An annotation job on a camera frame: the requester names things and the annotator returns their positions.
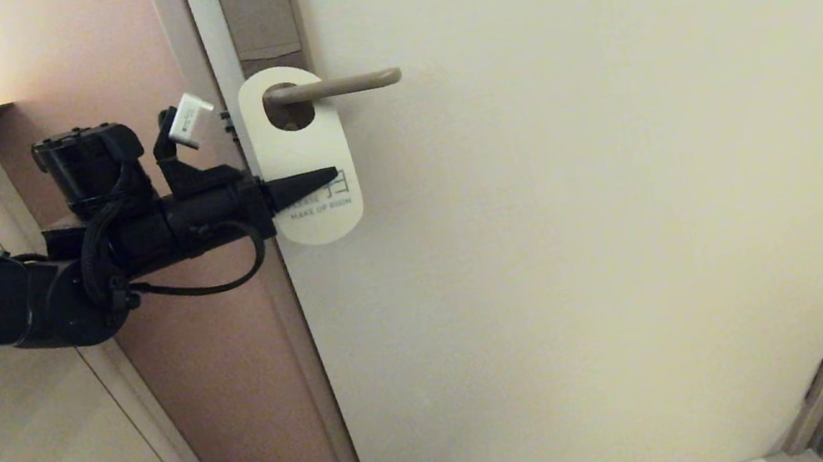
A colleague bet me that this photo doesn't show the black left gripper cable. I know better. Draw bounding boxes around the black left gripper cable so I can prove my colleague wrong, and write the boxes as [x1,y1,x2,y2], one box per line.
[121,213,273,308]

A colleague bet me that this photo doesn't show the blue do-not-disturb door hanger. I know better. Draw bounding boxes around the blue do-not-disturb door hanger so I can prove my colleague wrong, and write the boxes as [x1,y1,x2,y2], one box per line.
[233,56,370,255]

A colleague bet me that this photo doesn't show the beige metal door handle lever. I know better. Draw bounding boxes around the beige metal door handle lever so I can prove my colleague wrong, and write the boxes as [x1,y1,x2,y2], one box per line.
[261,64,404,109]

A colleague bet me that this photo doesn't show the cream door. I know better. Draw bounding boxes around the cream door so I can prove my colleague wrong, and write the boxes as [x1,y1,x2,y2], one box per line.
[180,0,823,462]

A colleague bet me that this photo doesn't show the brown door lock plate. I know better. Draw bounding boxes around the brown door lock plate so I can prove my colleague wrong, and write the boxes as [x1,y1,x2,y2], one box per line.
[214,0,320,139]

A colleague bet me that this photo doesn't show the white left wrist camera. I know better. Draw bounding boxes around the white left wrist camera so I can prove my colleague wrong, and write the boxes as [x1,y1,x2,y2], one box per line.
[162,88,222,153]

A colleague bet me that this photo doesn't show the black left camera bracket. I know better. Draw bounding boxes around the black left camera bracket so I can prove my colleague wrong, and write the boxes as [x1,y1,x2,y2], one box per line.
[148,103,244,205]

